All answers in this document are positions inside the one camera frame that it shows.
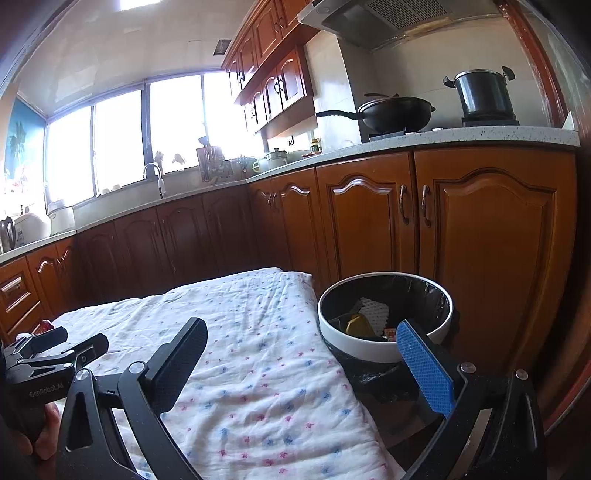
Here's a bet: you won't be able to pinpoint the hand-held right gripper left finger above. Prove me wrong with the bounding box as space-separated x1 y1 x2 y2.
54 316 209 480

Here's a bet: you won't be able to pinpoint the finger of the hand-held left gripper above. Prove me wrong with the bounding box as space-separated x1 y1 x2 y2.
19 326 69 354
15 333 110 371

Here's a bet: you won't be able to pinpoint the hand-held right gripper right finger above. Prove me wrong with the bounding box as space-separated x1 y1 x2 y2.
396 318 549 480

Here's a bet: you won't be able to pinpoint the white trash bin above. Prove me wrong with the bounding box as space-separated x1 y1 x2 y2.
317 272 455 403

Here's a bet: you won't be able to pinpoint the person's left hand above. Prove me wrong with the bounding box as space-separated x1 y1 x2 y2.
31 402 62 460

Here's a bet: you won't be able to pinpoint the black bin liner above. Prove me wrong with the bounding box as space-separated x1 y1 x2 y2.
320 276 453 403

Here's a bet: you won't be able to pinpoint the printed blanket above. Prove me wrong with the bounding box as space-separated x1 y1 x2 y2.
51 267 407 480

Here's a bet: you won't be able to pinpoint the white foam net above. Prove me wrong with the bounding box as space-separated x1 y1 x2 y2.
355 296 389 330

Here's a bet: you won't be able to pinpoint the yellow foam net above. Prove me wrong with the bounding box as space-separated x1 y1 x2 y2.
341 313 376 337

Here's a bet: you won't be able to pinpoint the white rice cooker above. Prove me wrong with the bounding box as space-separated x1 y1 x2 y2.
14 212 51 243

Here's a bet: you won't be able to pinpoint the steel lidded pot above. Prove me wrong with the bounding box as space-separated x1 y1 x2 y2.
47 199 76 235

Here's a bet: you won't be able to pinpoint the wooden lower cabinets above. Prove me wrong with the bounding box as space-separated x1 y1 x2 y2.
0 145 580 377

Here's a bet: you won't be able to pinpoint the wooden cabinets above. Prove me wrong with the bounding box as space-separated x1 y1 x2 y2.
222 0 320 140
0 145 580 377

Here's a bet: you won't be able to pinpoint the chrome faucet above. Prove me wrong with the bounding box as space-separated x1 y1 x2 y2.
142 162 167 199

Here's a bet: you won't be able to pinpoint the utensil rack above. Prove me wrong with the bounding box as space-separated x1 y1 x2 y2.
196 145 227 183

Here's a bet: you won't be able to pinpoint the kitchen window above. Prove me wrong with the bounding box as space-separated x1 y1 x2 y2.
44 71 259 208

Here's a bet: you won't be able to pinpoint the green white casserole pot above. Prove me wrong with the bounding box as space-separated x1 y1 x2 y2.
264 148 289 171

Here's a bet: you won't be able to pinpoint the gas stove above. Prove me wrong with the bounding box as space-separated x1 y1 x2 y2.
367 117 520 143

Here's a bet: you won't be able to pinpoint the black wok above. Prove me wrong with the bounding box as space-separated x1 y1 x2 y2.
316 93 437 134

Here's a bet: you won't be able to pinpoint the dark stock pot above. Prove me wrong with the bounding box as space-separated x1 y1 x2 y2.
443 66 517 121

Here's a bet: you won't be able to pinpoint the wooden upper cabinets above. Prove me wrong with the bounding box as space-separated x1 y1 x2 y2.
222 0 320 140

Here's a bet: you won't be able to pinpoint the range hood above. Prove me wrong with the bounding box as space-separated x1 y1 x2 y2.
298 0 499 49

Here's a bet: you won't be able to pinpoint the blue wall poster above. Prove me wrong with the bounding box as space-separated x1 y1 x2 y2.
7 99 47 185

